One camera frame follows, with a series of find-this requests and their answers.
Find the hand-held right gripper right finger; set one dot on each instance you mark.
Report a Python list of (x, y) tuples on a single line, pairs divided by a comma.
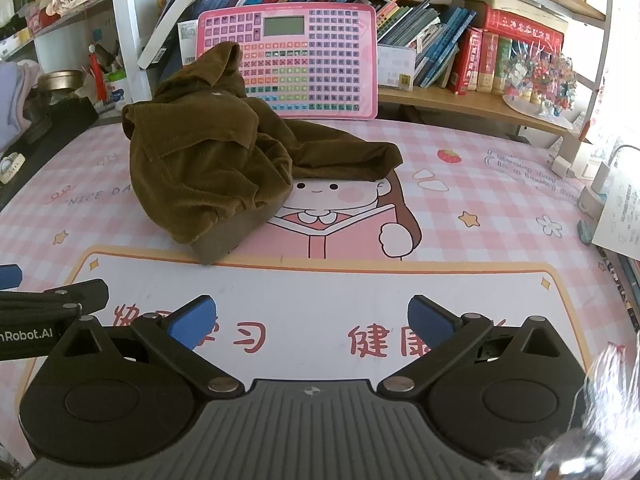
[(425, 321)]

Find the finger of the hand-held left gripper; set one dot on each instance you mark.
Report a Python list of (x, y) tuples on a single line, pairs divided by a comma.
[(90, 297), (10, 276)]

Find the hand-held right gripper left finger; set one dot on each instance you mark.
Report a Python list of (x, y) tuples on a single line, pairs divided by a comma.
[(192, 324)]

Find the white smartwatch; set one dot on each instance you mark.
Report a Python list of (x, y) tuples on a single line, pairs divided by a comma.
[(11, 167)]

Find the pink cartoon desk mat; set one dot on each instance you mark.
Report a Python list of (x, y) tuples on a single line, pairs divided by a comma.
[(450, 210)]

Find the black flat case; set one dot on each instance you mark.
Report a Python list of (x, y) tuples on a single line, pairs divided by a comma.
[(55, 130)]

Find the purple cloth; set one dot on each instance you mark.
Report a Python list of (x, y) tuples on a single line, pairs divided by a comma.
[(17, 100)]

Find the clear round bead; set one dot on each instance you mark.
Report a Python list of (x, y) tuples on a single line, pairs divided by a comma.
[(570, 455)]

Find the white fluffy trim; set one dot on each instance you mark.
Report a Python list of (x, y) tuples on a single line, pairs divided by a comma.
[(612, 390)]

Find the brass bowl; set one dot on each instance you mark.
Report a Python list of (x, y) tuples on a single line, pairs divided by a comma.
[(60, 81)]

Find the white charger plug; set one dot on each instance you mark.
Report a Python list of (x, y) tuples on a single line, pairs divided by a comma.
[(562, 166)]

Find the white green bottle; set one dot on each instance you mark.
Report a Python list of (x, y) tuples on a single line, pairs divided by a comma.
[(119, 87)]

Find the red tassel ornament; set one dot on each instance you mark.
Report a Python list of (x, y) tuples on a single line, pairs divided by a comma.
[(98, 72)]

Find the white paper sheet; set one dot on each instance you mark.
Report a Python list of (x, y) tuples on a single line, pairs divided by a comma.
[(622, 215)]

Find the white power adapter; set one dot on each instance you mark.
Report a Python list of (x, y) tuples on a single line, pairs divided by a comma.
[(602, 175)]

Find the clear white card box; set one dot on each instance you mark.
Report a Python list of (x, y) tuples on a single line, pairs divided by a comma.
[(395, 67)]

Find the red spine dictionary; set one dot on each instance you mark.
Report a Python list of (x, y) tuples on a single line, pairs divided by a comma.
[(465, 62)]

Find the tan spine dictionary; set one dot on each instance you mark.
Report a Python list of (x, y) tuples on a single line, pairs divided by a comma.
[(487, 62)]

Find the green spine book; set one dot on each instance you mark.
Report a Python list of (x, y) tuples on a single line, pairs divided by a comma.
[(502, 65)]

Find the white printed package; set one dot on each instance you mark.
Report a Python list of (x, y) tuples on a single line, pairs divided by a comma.
[(188, 42)]

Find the dark cover white book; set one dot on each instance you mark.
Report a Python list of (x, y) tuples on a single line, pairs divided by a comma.
[(162, 30)]

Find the pink learning tablet toy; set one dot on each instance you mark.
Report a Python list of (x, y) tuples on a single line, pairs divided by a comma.
[(325, 60)]

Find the row of assorted books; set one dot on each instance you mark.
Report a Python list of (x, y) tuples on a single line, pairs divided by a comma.
[(440, 35)]

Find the large red hardcover book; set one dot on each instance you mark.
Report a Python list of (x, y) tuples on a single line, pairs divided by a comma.
[(525, 30)]

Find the thick beige book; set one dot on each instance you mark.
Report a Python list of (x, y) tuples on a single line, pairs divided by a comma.
[(515, 2)]

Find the white frame wooden bookshelf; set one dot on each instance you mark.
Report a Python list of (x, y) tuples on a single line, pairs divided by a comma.
[(125, 35)]

